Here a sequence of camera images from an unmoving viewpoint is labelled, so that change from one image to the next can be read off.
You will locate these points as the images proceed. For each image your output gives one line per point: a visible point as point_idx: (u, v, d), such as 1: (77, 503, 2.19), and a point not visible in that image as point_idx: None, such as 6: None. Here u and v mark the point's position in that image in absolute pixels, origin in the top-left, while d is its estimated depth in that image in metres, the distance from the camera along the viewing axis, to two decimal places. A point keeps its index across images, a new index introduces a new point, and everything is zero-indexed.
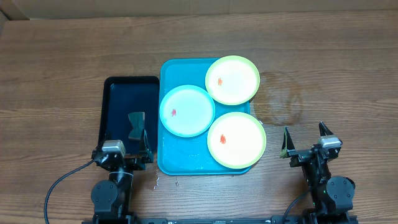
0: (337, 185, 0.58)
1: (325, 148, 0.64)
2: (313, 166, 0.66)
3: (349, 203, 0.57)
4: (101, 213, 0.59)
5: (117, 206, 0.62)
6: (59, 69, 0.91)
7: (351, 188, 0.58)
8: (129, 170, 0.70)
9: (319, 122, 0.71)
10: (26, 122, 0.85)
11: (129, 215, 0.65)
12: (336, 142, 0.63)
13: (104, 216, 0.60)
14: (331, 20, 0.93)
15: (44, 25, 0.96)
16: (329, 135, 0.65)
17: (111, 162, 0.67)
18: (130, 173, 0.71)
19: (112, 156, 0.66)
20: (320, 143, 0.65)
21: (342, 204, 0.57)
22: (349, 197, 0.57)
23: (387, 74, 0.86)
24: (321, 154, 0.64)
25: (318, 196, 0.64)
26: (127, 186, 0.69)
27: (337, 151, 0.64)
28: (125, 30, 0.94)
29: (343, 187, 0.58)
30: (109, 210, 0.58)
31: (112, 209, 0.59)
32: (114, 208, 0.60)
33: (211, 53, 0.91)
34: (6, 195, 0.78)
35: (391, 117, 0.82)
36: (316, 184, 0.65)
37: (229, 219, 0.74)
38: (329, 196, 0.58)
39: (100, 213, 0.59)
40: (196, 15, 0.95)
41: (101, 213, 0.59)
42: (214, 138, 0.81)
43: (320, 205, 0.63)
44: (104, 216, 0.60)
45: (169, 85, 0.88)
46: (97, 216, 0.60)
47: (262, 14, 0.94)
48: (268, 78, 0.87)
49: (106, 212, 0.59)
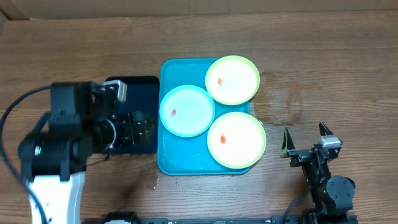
0: (337, 185, 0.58)
1: (325, 148, 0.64)
2: (313, 166, 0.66)
3: (349, 203, 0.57)
4: (58, 98, 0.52)
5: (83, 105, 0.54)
6: (59, 69, 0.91)
7: (351, 188, 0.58)
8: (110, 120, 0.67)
9: (319, 122, 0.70)
10: (26, 122, 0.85)
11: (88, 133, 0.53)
12: (336, 142, 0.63)
13: (58, 106, 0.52)
14: (331, 20, 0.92)
15: (44, 25, 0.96)
16: (329, 135, 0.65)
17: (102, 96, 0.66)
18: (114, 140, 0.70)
19: (108, 87, 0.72)
20: (320, 143, 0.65)
21: (341, 205, 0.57)
22: (349, 197, 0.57)
23: (387, 74, 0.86)
24: (321, 154, 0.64)
25: (317, 195, 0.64)
26: (102, 128, 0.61)
27: (337, 151, 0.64)
28: (125, 30, 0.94)
29: (343, 186, 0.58)
30: (69, 93, 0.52)
31: (76, 92, 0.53)
32: (77, 94, 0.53)
33: (211, 53, 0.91)
34: (6, 195, 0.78)
35: (391, 117, 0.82)
36: (316, 184, 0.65)
37: (228, 219, 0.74)
38: (329, 196, 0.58)
39: (58, 92, 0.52)
40: (196, 14, 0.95)
41: (59, 91, 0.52)
42: (214, 138, 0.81)
43: (320, 205, 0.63)
44: (58, 104, 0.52)
45: (169, 86, 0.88)
46: (53, 96, 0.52)
47: (262, 15, 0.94)
48: (268, 78, 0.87)
49: (65, 94, 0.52)
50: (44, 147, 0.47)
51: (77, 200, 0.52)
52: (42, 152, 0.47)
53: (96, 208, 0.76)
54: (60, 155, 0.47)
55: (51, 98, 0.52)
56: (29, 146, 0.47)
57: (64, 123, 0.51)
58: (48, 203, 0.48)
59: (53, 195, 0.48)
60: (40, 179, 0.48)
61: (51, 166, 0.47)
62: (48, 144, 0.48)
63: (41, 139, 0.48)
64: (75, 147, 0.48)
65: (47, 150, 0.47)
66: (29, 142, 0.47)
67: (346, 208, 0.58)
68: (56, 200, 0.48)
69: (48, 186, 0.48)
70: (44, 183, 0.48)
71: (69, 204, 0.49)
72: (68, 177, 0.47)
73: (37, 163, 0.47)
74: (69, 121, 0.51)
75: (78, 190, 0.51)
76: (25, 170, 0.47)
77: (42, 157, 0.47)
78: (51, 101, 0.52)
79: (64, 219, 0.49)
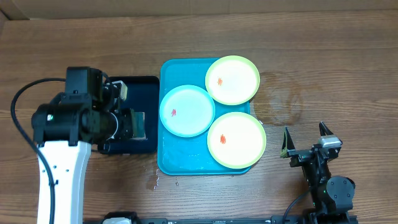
0: (337, 185, 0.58)
1: (325, 148, 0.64)
2: (313, 166, 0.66)
3: (349, 203, 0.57)
4: (73, 78, 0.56)
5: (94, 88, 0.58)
6: (59, 69, 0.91)
7: (351, 188, 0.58)
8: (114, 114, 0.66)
9: (319, 122, 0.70)
10: (26, 122, 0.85)
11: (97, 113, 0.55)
12: (336, 142, 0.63)
13: (72, 86, 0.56)
14: (331, 21, 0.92)
15: (45, 25, 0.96)
16: (329, 135, 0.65)
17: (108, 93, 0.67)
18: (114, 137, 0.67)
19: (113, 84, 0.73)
20: (320, 143, 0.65)
21: (341, 205, 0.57)
22: (349, 197, 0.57)
23: (387, 74, 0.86)
24: (321, 154, 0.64)
25: (317, 195, 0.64)
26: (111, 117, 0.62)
27: (337, 150, 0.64)
28: (125, 30, 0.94)
29: (343, 187, 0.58)
30: (83, 73, 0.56)
31: (89, 74, 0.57)
32: (90, 77, 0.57)
33: (211, 53, 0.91)
34: (6, 195, 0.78)
35: (391, 117, 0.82)
36: (316, 184, 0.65)
37: (229, 219, 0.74)
38: (329, 196, 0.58)
39: (73, 73, 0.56)
40: (196, 14, 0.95)
41: (74, 73, 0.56)
42: (214, 137, 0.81)
43: (320, 205, 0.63)
44: (73, 83, 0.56)
45: (169, 86, 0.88)
46: (68, 78, 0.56)
47: (262, 15, 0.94)
48: (268, 78, 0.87)
49: (79, 75, 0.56)
50: (56, 114, 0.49)
51: (83, 170, 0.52)
52: (54, 118, 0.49)
53: (96, 208, 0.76)
54: (71, 122, 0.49)
55: (66, 78, 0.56)
56: (42, 113, 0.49)
57: (76, 100, 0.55)
58: (56, 165, 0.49)
59: (60, 157, 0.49)
60: (49, 145, 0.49)
61: (61, 133, 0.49)
62: (60, 112, 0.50)
63: (53, 107, 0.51)
64: (84, 118, 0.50)
65: (59, 116, 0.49)
66: (43, 110, 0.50)
67: (346, 208, 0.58)
68: (63, 162, 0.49)
69: (56, 149, 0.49)
70: (53, 146, 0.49)
71: (76, 167, 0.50)
72: (76, 142, 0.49)
73: (48, 129, 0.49)
74: (81, 99, 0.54)
75: (84, 160, 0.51)
76: (37, 135, 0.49)
77: (54, 123, 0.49)
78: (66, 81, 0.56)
79: (70, 183, 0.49)
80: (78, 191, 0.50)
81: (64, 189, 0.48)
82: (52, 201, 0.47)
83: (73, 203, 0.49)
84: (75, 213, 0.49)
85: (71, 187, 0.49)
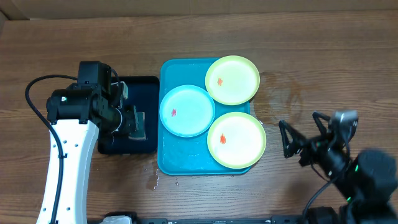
0: (373, 159, 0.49)
1: (345, 122, 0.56)
2: (331, 152, 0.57)
3: (390, 180, 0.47)
4: (84, 70, 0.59)
5: (104, 81, 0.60)
6: (59, 70, 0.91)
7: (392, 163, 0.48)
8: (119, 110, 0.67)
9: (313, 113, 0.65)
10: (26, 122, 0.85)
11: (105, 101, 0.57)
12: (352, 114, 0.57)
13: (83, 77, 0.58)
14: (331, 21, 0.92)
15: (45, 25, 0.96)
16: (344, 111, 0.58)
17: (113, 90, 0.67)
18: (117, 131, 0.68)
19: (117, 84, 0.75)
20: (337, 119, 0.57)
21: (380, 182, 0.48)
22: (392, 176, 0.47)
23: (387, 74, 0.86)
24: (342, 130, 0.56)
25: (347, 184, 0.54)
26: (115, 111, 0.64)
27: (356, 124, 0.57)
28: (125, 30, 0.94)
29: (381, 161, 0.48)
30: (95, 66, 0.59)
31: (99, 68, 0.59)
32: (101, 70, 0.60)
33: (211, 53, 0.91)
34: (6, 195, 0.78)
35: (392, 117, 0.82)
36: (342, 173, 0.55)
37: (229, 219, 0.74)
38: (365, 172, 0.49)
39: (84, 66, 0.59)
40: (196, 15, 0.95)
41: (86, 65, 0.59)
42: (214, 138, 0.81)
43: (353, 191, 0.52)
44: (84, 75, 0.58)
45: (169, 85, 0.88)
46: (80, 71, 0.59)
47: (262, 15, 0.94)
48: (268, 78, 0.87)
49: (91, 68, 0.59)
50: (69, 96, 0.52)
51: (92, 150, 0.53)
52: (68, 99, 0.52)
53: (96, 208, 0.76)
54: (83, 103, 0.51)
55: (79, 70, 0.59)
56: (57, 95, 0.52)
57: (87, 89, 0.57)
58: (66, 140, 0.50)
59: (71, 133, 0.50)
60: (61, 124, 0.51)
61: (73, 113, 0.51)
62: (73, 95, 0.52)
63: (67, 91, 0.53)
64: (95, 102, 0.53)
65: (72, 99, 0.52)
66: (57, 93, 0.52)
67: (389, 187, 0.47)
68: (73, 137, 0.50)
69: (66, 128, 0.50)
70: (64, 123, 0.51)
71: (84, 142, 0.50)
72: (85, 121, 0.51)
73: (61, 109, 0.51)
74: (91, 88, 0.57)
75: (92, 140, 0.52)
76: (50, 115, 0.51)
77: (68, 104, 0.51)
78: (79, 73, 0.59)
79: (78, 157, 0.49)
80: (84, 175, 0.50)
81: (71, 163, 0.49)
82: (61, 174, 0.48)
83: (79, 178, 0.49)
84: (81, 189, 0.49)
85: (78, 162, 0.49)
